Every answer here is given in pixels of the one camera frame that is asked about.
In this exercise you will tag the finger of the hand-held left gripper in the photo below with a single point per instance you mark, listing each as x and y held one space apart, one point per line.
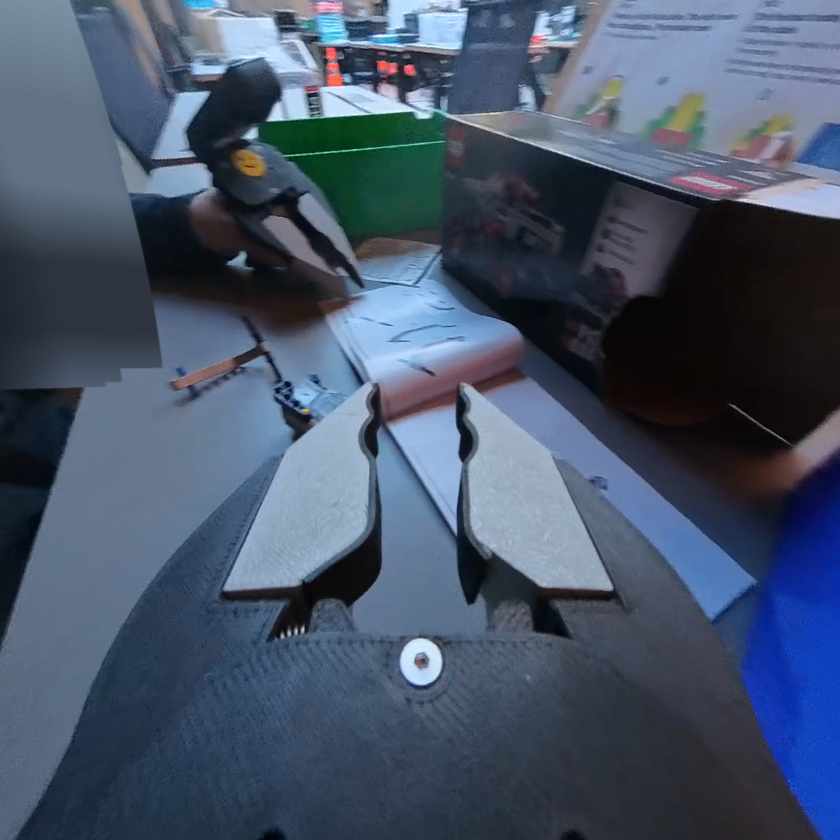
289 246
328 229

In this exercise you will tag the white table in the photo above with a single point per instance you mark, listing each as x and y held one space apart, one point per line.
358 102

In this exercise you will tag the green plastic bin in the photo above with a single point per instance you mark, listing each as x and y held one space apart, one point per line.
380 177

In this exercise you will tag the person's left hand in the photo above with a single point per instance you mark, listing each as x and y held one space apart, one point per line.
220 226

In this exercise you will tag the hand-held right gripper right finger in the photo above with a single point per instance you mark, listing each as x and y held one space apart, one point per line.
531 518

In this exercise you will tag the grey lego motor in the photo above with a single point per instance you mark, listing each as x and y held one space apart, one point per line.
315 401

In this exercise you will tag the lego instruction booklet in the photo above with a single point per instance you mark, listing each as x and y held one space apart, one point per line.
426 328

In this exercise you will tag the person's left forearm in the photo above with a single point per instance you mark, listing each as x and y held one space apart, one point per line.
164 229

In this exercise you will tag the black can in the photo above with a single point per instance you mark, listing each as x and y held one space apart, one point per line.
313 102

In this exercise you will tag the blue plastic bin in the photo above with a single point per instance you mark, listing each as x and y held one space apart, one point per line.
800 656

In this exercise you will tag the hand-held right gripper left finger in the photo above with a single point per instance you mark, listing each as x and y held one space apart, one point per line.
308 512

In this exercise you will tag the dark lego set box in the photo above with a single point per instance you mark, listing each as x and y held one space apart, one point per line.
525 216

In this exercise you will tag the grey lego beam assembly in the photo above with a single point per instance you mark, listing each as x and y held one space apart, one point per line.
216 367

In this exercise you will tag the printed instruction poster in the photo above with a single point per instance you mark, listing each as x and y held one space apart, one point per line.
695 65

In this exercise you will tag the black office chair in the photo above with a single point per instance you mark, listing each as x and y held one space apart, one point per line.
492 59

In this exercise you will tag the orange traffic cone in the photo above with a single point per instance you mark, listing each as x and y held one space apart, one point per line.
334 69

